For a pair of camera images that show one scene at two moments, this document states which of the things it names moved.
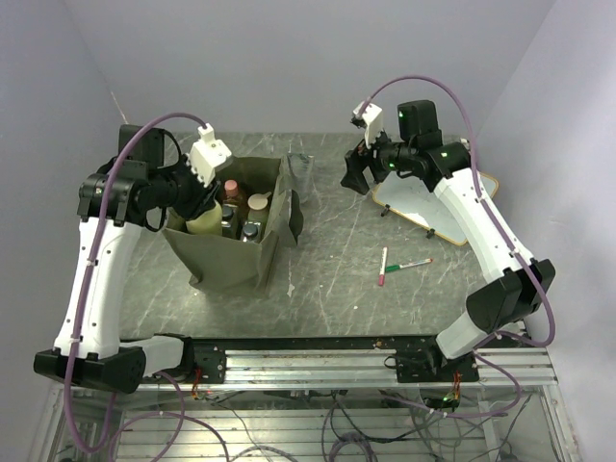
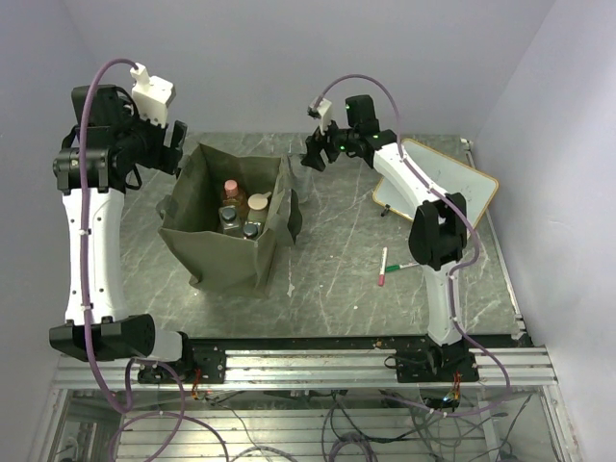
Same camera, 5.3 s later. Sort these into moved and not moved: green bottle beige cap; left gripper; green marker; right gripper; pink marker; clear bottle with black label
Moved: left gripper; right gripper
Not moved: pink marker; green bottle beige cap; green marker; clear bottle with black label
